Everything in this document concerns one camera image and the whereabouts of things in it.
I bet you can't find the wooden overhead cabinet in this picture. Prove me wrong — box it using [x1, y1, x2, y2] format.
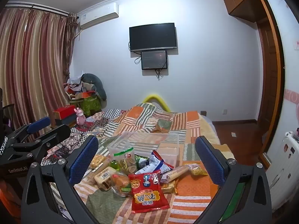
[222, 0, 269, 23]

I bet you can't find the black television cable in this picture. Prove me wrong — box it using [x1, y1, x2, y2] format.
[128, 41, 142, 65]

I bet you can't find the tan cake packet white label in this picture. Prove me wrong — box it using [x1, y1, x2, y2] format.
[94, 166, 118, 190]

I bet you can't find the small black wall monitor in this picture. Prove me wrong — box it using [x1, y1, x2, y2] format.
[141, 50, 168, 70]

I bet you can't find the checkered patchwork blanket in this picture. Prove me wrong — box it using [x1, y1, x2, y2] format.
[42, 108, 127, 164]

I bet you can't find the black monitor cable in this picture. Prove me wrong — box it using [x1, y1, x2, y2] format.
[155, 68, 169, 81]

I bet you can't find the gold snack packet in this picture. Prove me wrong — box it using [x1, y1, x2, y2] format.
[161, 181, 179, 195]

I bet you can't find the pale yellow blanket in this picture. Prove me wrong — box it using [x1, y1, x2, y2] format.
[198, 113, 235, 161]

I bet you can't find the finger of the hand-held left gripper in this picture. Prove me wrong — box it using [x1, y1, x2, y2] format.
[8, 116, 51, 145]
[14, 124, 71, 166]

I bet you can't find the orange striped patchwork quilt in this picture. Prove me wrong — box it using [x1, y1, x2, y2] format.
[70, 104, 236, 224]

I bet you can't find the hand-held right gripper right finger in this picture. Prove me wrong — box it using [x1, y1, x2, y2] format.
[195, 135, 272, 224]

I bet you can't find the striped red beige curtain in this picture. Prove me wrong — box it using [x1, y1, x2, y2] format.
[0, 3, 78, 132]

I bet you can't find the red box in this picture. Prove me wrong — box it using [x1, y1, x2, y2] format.
[53, 105, 81, 120]

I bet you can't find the white stickered suitcase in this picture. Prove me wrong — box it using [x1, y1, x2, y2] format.
[266, 131, 299, 206]

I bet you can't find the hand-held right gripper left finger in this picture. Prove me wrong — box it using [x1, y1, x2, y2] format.
[21, 135, 100, 224]

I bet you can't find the clear bag with green label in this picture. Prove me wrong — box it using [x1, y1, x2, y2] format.
[108, 147, 143, 175]

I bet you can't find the yellow puffed snack packet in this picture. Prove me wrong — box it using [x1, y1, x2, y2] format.
[90, 154, 106, 170]

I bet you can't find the yellow foam tube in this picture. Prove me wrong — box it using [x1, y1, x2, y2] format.
[143, 94, 171, 111]

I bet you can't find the clear plastic container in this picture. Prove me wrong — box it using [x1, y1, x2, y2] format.
[109, 132, 180, 169]

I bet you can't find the long biscuit roll packet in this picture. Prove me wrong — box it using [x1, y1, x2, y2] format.
[160, 164, 199, 184]

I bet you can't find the pile of clothes and clutter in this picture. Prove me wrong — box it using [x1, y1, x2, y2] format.
[63, 75, 97, 99]

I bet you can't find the grey cushion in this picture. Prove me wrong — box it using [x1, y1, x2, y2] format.
[81, 73, 107, 101]

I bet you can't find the orange bread packet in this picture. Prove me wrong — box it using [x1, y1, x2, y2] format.
[111, 172, 132, 197]

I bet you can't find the small yellow snack packet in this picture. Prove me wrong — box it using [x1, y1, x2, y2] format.
[190, 167, 208, 177]

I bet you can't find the brown wooden door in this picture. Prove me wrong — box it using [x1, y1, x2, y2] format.
[256, 0, 286, 168]

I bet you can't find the large black wall television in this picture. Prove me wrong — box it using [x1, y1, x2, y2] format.
[129, 23, 178, 52]

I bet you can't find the dark box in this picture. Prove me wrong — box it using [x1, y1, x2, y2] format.
[54, 116, 78, 127]

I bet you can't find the blue white snack packet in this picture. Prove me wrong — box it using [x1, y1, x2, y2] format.
[135, 150, 175, 175]

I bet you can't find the pink toy figure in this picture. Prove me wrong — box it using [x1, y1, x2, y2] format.
[76, 107, 87, 127]

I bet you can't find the red snack packet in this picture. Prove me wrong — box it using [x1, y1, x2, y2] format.
[128, 170, 170, 213]

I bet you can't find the orange cardboard box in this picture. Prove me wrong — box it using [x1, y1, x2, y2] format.
[74, 90, 97, 100]

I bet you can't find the white wall air conditioner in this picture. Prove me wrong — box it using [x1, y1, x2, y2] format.
[77, 2, 119, 29]

